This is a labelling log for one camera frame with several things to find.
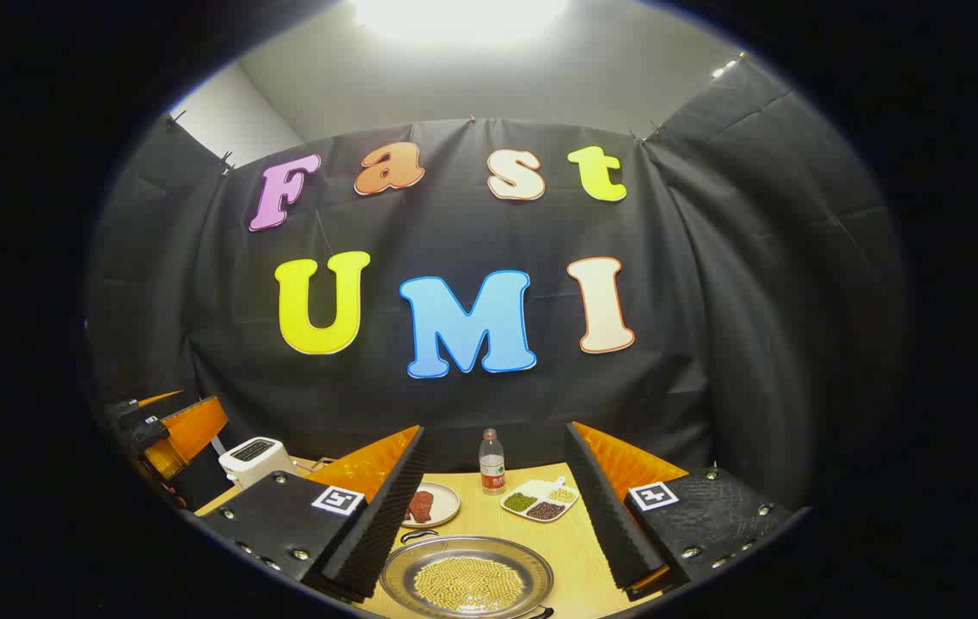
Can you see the white divided dish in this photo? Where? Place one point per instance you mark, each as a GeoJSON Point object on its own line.
{"type": "Point", "coordinates": [540, 494]}

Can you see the ceiling light panel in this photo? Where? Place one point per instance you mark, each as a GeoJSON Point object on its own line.
{"type": "Point", "coordinates": [724, 69]}
{"type": "Point", "coordinates": [459, 17]}

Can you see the pile of green beans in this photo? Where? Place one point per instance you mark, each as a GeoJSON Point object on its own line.
{"type": "Point", "coordinates": [521, 502]}

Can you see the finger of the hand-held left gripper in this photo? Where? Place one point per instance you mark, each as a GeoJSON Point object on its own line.
{"type": "Point", "coordinates": [158, 399]}
{"type": "Point", "coordinates": [192, 430]}

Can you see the white toaster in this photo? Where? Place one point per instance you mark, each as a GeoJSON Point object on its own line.
{"type": "Point", "coordinates": [255, 460]}

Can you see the pile of yellow beans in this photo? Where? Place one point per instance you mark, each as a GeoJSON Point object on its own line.
{"type": "Point", "coordinates": [562, 495]}

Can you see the clear plastic bottle red label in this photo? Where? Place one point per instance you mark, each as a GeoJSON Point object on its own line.
{"type": "Point", "coordinates": [492, 468]}

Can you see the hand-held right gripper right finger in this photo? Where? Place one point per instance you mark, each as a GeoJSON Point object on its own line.
{"type": "Point", "coordinates": [614, 524]}

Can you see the pile of soybeans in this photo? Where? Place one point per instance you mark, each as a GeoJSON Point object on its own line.
{"type": "Point", "coordinates": [469, 585]}

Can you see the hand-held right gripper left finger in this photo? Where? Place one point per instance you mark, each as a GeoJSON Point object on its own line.
{"type": "Point", "coordinates": [386, 524]}

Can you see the brown meat patty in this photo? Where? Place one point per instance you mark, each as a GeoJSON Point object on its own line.
{"type": "Point", "coordinates": [416, 511]}
{"type": "Point", "coordinates": [426, 500]}

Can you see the round white plate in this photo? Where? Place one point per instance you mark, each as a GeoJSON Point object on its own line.
{"type": "Point", "coordinates": [444, 503]}

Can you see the pile of dark red beans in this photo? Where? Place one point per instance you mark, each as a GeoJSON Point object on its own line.
{"type": "Point", "coordinates": [546, 511]}

